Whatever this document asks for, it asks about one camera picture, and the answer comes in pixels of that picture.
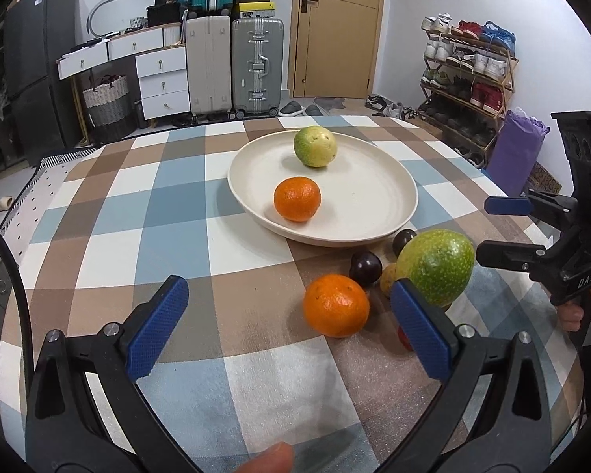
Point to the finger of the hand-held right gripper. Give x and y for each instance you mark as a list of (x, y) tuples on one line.
[(507, 255), (507, 205)]

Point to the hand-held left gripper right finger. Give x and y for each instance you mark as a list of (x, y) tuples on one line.
[(418, 325)]

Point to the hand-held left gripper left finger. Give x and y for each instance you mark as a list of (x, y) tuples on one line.
[(160, 325)]

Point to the red tomato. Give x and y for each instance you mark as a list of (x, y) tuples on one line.
[(403, 339)]

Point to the small brown fruit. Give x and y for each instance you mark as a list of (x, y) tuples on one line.
[(388, 278)]

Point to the yellow green guava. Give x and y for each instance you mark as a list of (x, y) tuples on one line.
[(438, 261)]

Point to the orange mandarin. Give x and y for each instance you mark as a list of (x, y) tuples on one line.
[(297, 199), (336, 305)]

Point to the cream round plate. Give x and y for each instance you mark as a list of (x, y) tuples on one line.
[(364, 192)]

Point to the person's right hand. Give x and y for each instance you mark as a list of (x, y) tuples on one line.
[(569, 316)]

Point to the person's left hand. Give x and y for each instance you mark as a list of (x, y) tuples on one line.
[(271, 460)]

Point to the brown patterned doormat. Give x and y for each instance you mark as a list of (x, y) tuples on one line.
[(545, 180)]

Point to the purple bag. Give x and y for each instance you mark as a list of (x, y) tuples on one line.
[(514, 155)]

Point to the dark purple plum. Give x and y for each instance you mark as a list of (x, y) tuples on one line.
[(403, 241), (364, 268)]

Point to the shoe rack with shoes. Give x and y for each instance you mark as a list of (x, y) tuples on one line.
[(487, 66)]

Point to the black white sneaker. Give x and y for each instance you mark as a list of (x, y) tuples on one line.
[(399, 112), (376, 102)]

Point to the small white toy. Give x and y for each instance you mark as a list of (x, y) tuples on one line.
[(4, 201)]

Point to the green yellow citrus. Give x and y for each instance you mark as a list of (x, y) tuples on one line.
[(315, 147)]

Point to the grey door mat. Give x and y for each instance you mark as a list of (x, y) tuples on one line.
[(331, 102)]

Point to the grey slipper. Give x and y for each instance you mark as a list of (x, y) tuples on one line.
[(314, 110), (290, 109)]

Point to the woven laundry basket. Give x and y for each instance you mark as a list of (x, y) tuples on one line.
[(108, 108)]

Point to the wooden door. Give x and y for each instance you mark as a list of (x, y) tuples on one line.
[(340, 49)]

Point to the white drawer cabinet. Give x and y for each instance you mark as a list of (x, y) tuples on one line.
[(160, 64)]

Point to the beige suitcase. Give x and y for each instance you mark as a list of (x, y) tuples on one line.
[(209, 64)]

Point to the silver suitcase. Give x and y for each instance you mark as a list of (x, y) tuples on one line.
[(258, 66)]

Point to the dark grey refrigerator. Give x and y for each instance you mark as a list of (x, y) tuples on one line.
[(39, 69)]

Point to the black storage bag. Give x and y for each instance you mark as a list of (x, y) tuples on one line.
[(163, 16)]

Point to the grey oval hoop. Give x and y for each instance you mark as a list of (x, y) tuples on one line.
[(92, 15)]

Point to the yellow black shoe box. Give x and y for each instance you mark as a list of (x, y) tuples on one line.
[(254, 9)]

